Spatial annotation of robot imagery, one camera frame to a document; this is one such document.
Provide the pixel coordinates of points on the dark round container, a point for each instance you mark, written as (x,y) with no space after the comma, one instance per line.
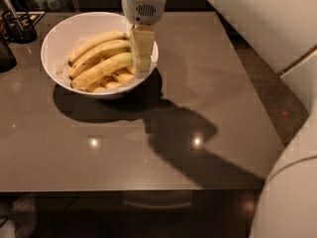
(7,59)

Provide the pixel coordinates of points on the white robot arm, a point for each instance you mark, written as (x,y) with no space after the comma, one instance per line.
(277,42)

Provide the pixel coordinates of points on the yellow banana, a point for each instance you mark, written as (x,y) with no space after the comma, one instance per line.
(93,42)
(102,69)
(97,55)
(124,75)

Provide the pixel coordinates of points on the white ceramic bowl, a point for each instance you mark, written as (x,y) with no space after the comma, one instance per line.
(67,35)

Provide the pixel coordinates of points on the small bottom banana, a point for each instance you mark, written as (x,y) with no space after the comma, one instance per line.
(106,82)

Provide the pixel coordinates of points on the black wire utensil holder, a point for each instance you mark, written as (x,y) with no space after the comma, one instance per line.
(21,27)

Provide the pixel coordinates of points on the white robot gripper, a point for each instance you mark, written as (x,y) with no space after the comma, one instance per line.
(144,10)

